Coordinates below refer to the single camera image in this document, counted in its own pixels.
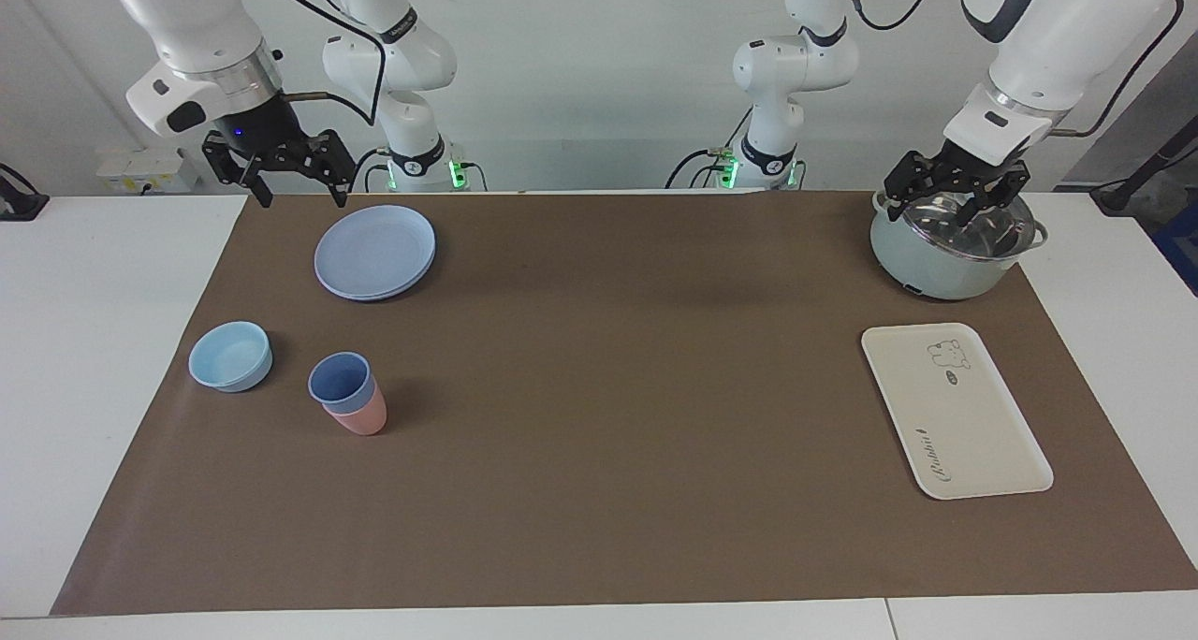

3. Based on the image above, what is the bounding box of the black base cable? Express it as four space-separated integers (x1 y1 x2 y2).
347 146 395 194
665 107 755 191

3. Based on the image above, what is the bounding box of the black table clamp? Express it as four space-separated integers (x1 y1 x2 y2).
0 162 51 222

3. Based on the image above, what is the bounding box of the light blue bowl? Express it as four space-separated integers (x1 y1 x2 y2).
188 321 273 393

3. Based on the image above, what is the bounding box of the white power strip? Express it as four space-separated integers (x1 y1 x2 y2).
95 148 201 196

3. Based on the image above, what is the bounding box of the pale green electric pot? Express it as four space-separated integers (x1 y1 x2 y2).
869 188 1049 301

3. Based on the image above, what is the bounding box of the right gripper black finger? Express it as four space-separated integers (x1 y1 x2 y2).
202 132 275 210
281 129 358 207

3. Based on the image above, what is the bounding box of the glass pot lid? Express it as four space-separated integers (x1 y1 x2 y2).
878 194 1040 263

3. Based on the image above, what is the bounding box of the blue ribbed plastic cup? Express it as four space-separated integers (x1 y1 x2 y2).
308 352 377 415

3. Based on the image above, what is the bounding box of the brown table mat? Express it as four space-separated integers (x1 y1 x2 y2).
51 191 1198 617

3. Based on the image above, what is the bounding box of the blue round plate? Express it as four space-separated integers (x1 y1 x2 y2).
314 205 437 302

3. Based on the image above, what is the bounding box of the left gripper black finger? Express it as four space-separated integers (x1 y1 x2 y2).
954 167 1031 233
884 150 943 223

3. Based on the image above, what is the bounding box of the cream tray with bear print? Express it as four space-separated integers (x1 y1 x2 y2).
861 323 1055 501

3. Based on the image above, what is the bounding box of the pink plastic cup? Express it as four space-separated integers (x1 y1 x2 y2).
323 378 387 436

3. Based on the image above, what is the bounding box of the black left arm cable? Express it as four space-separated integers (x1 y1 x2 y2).
1053 0 1186 139

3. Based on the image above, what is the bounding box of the blue crate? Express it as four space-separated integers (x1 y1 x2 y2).
1151 200 1198 297

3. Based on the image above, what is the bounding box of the black clamp with cable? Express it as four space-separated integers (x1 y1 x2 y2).
1090 139 1198 216

